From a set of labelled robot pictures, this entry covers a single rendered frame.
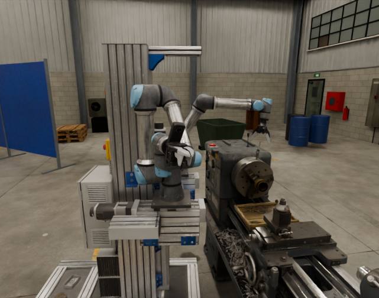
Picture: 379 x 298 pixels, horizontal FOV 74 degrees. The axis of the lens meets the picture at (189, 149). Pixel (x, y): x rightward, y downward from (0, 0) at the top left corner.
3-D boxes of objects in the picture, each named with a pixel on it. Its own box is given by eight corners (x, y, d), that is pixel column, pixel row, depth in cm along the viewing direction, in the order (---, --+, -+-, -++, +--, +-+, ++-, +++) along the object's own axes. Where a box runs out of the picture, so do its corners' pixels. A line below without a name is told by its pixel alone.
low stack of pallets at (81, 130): (64, 136, 936) (62, 124, 925) (88, 135, 954) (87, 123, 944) (54, 143, 817) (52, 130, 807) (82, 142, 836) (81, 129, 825)
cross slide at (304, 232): (249, 233, 154) (249, 226, 152) (313, 227, 160) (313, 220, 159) (261, 250, 138) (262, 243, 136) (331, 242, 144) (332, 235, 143)
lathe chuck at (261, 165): (229, 193, 207) (235, 156, 200) (264, 194, 213) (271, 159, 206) (233, 197, 199) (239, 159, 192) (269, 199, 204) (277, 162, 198)
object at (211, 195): (201, 245, 292) (202, 175, 271) (240, 241, 299) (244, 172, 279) (215, 284, 234) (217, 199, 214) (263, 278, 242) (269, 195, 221)
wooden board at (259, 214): (234, 209, 196) (234, 204, 195) (277, 206, 202) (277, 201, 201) (249, 230, 167) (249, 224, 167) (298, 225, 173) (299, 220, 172)
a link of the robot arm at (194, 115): (164, 150, 200) (200, 90, 187) (166, 145, 214) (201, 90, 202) (177, 158, 201) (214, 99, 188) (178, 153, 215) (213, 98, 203)
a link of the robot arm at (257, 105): (196, 94, 177) (265, 97, 176) (196, 93, 188) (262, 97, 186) (194, 110, 180) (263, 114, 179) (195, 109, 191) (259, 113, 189)
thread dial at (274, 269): (268, 281, 133) (269, 265, 131) (274, 281, 134) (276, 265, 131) (271, 287, 130) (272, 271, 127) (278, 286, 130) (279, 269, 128)
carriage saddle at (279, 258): (246, 240, 157) (247, 231, 155) (314, 233, 164) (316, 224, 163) (269, 274, 128) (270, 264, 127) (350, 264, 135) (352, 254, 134)
